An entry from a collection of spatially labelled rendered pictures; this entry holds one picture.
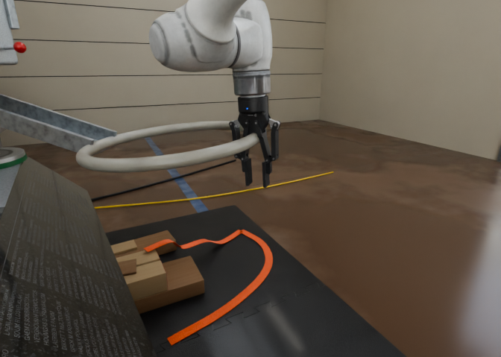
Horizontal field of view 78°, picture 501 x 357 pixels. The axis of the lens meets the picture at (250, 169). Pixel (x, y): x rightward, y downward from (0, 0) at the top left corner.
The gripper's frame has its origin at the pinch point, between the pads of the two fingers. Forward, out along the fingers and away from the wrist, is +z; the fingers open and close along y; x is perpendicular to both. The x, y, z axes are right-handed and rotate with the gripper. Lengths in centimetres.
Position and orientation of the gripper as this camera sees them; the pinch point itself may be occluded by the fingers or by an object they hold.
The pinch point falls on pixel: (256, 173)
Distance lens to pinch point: 82.1
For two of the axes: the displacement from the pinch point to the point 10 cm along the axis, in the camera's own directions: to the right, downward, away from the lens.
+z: 0.6, 9.5, 3.2
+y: -9.2, -0.7, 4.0
